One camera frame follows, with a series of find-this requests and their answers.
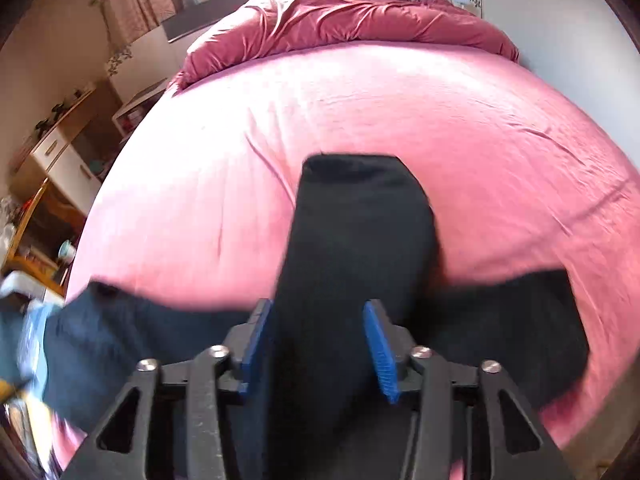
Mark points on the beige checked curtain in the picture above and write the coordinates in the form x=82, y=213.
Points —
x=135, y=0

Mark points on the black pants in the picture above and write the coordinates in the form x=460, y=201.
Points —
x=350, y=235

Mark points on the dark red duvet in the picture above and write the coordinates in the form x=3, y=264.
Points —
x=350, y=15

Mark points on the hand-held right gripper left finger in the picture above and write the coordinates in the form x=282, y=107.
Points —
x=257, y=345

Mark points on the white open nightstand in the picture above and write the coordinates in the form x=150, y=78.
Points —
x=137, y=110

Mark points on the wooden chair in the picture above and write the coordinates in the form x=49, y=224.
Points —
x=35, y=240

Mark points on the wooden desk with white drawers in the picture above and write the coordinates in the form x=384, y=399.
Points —
x=65, y=155

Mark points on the white tall cabinet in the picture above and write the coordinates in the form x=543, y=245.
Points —
x=145, y=55

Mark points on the pink bed sheet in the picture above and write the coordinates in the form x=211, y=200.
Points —
x=400, y=110

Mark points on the pale cup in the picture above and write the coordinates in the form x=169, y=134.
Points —
x=67, y=252

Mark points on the trailing vine plant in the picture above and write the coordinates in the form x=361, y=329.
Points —
x=120, y=55

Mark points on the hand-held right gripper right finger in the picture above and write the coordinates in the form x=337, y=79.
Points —
x=379, y=350

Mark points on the light blue white object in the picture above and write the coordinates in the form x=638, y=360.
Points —
x=30, y=320

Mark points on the dark headboard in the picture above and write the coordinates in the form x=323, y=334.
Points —
x=192, y=27

